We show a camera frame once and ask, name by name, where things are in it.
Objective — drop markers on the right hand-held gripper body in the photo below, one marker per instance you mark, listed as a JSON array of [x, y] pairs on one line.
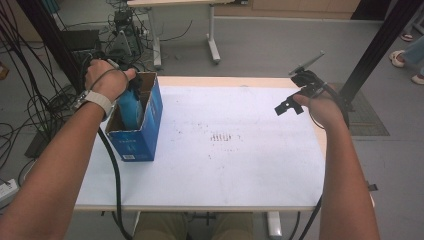
[[308, 78]]

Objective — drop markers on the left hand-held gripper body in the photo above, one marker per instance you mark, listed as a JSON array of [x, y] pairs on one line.
[[135, 83]]

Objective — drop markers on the blue bottle with white cap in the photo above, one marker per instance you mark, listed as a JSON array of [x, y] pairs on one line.
[[130, 111]]

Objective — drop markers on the blue cardboard box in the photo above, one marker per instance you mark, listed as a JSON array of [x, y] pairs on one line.
[[140, 143]]

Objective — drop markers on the person's right hand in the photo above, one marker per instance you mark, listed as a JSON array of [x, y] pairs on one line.
[[321, 108]]

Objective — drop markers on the person's left hand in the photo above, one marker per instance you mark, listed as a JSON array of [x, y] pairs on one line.
[[106, 80]]

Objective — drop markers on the wristwatch with beige band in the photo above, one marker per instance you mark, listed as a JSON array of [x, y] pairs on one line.
[[98, 100]]

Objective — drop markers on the device on tripod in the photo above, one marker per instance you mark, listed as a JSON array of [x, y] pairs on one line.
[[126, 33]]

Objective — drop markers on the light wooden table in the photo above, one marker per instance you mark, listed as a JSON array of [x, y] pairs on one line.
[[233, 81]]

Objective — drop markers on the black computer case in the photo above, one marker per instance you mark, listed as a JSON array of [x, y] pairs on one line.
[[81, 41]]

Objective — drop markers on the dark floor mat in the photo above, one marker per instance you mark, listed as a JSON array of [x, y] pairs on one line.
[[370, 116]]

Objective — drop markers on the white paper sheet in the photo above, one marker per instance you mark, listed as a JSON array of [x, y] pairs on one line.
[[233, 166]]

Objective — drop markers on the white desk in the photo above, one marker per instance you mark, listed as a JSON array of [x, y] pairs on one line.
[[213, 36]]

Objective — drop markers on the white table leg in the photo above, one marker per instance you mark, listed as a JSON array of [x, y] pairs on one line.
[[274, 225]]

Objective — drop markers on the white power strip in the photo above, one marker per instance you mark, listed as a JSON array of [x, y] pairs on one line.
[[7, 191]]

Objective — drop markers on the black frame post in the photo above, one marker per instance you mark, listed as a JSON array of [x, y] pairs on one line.
[[46, 36], [376, 46]]

